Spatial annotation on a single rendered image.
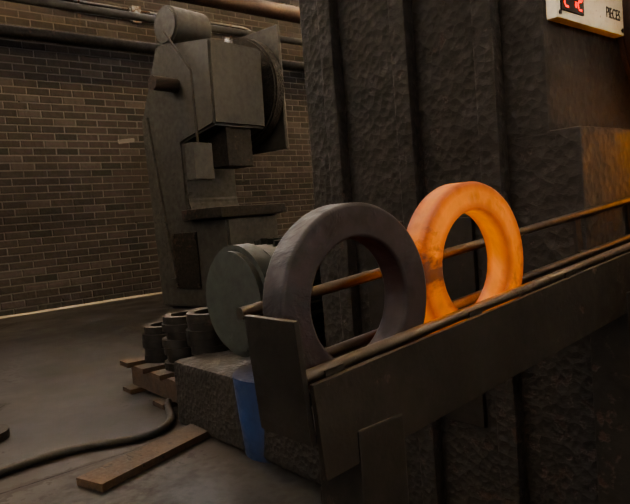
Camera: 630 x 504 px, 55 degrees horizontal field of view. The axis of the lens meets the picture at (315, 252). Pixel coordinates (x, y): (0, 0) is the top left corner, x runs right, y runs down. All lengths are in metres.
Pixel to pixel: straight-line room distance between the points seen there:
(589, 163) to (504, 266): 0.41
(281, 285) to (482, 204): 0.30
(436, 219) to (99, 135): 6.50
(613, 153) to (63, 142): 6.16
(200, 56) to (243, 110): 0.56
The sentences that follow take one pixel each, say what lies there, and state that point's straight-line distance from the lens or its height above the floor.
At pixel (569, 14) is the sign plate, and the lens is 1.22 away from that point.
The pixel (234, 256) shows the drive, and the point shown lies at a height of 0.64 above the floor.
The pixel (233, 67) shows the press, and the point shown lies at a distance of 5.50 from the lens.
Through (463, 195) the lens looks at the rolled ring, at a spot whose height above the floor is 0.77.
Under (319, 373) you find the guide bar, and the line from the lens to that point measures 0.53.
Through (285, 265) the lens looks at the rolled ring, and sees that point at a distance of 0.53.
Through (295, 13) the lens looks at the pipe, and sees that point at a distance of 7.88.
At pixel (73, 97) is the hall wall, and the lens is 7.04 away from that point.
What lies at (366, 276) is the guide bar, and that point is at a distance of 0.68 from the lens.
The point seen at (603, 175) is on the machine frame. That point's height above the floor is 0.79.
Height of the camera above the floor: 0.76
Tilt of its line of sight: 4 degrees down
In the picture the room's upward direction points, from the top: 5 degrees counter-clockwise
